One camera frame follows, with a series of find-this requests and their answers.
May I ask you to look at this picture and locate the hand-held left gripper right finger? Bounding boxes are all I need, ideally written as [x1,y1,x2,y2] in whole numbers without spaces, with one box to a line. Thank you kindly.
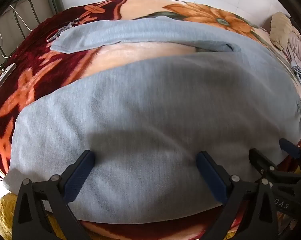
[196,151,279,240]

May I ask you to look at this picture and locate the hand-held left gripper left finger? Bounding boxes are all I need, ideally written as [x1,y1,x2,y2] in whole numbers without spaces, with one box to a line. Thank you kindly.
[12,150,95,240]

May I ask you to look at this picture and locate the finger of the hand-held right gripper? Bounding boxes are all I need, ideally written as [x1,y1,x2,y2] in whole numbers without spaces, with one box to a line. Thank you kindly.
[279,138,301,178]
[249,148,282,180]

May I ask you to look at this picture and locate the grey pants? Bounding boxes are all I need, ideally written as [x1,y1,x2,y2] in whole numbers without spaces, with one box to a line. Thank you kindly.
[3,15,301,212]

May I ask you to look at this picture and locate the yellow fuzzy cloth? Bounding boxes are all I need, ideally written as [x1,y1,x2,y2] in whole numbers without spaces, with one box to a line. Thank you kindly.
[0,192,66,240]

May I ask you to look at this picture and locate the red floral blanket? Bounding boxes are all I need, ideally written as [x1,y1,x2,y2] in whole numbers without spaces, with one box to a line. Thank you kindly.
[0,0,301,240]

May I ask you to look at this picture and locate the pink quilted cloth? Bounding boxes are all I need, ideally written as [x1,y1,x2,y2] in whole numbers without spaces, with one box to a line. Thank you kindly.
[282,15,301,75]

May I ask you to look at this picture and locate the beige pillow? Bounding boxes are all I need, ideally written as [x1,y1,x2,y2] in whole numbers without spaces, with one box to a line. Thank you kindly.
[269,12,293,49]

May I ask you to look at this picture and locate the white electronic device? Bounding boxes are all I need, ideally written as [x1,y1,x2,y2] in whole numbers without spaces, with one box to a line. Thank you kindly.
[0,64,17,92]

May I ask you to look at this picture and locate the red handled grey scissors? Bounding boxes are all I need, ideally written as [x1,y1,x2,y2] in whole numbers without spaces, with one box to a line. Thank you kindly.
[47,19,79,42]

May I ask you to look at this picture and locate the green metal frame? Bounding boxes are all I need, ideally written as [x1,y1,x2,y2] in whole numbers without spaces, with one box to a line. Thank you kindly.
[0,0,64,64]

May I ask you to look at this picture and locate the white cable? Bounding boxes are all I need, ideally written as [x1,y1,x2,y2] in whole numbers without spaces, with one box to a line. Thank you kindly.
[0,3,31,43]

